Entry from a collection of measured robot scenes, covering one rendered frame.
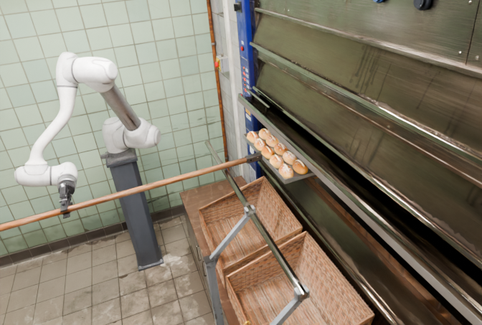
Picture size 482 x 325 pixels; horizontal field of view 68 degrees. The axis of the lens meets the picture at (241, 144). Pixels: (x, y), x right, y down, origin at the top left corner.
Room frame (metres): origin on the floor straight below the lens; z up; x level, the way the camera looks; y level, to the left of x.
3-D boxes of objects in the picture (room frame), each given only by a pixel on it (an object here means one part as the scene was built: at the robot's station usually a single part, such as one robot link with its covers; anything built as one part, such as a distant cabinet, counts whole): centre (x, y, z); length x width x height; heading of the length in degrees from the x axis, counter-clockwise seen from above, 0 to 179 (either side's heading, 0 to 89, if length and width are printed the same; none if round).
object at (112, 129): (2.20, 0.83, 1.17); 0.18 x 0.16 x 0.22; 75
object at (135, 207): (2.20, 0.84, 0.50); 0.21 x 0.21 x 1.00; 18
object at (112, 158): (2.20, 0.86, 1.03); 0.22 x 0.18 x 0.06; 108
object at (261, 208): (1.67, 0.01, 0.72); 0.56 x 0.49 x 0.28; 17
